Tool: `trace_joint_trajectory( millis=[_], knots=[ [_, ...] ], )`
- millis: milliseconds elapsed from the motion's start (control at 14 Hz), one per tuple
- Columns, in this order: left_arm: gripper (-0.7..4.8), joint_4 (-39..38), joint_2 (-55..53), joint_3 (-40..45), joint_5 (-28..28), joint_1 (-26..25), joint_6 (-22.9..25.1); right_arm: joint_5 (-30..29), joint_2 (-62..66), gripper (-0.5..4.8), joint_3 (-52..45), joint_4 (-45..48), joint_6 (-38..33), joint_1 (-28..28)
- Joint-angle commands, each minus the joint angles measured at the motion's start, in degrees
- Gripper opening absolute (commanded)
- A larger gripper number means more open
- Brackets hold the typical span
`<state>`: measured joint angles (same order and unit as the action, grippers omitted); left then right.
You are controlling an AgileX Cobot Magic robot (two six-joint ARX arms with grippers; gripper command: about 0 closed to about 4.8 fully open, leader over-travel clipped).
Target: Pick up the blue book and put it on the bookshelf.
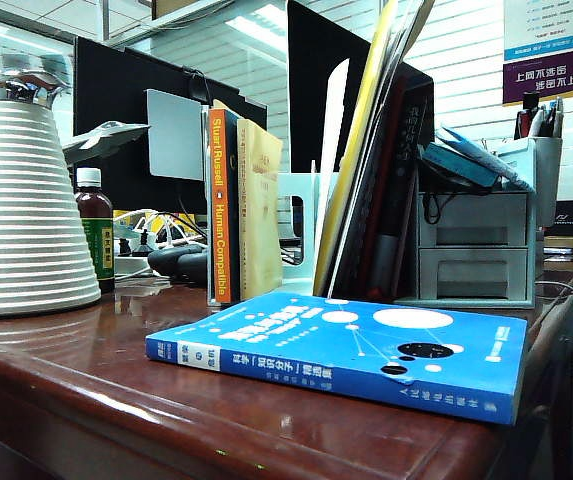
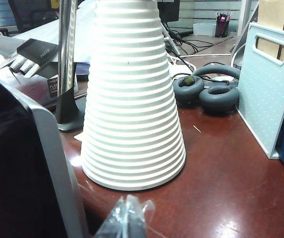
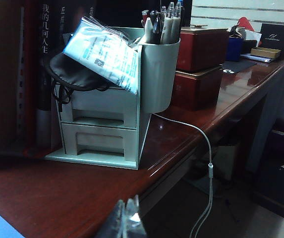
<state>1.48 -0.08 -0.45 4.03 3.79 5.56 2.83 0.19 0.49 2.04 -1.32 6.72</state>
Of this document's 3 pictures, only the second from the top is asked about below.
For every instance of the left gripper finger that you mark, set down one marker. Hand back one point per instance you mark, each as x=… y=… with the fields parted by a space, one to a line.
x=125 y=218

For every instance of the blue book white circles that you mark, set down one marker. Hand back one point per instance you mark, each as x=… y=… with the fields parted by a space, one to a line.
x=13 y=161

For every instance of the light blue desktop bookshelf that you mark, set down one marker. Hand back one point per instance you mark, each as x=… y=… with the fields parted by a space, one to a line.
x=263 y=99

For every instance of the white ribbed conical thermos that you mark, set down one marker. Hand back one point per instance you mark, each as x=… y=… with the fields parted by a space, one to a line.
x=131 y=111

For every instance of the small white stick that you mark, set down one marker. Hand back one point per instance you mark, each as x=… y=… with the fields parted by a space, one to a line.
x=197 y=129

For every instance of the small black printed box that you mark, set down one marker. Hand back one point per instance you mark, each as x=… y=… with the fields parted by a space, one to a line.
x=52 y=88

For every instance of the black computer mouse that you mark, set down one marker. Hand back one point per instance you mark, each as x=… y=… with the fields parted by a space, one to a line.
x=218 y=99

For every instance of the white power strip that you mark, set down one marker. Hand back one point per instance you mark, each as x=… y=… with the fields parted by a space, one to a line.
x=179 y=65

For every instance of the chrome and black monitor stand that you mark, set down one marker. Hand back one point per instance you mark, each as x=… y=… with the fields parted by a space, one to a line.
x=66 y=62

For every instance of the silver foil packets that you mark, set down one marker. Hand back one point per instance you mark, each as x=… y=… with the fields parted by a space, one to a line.
x=20 y=65

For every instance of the black flat box silver logo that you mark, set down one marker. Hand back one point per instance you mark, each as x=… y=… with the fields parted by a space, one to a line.
x=37 y=50

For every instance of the translucent white box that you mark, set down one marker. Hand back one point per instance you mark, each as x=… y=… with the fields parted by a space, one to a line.
x=203 y=29

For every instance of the dark purple pen cup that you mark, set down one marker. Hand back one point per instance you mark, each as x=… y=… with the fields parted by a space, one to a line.
x=222 y=29

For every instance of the black computer monitor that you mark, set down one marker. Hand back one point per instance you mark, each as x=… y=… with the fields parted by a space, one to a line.
x=169 y=10

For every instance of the brown cardboard box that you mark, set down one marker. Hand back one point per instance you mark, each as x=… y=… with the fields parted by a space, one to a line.
x=273 y=12

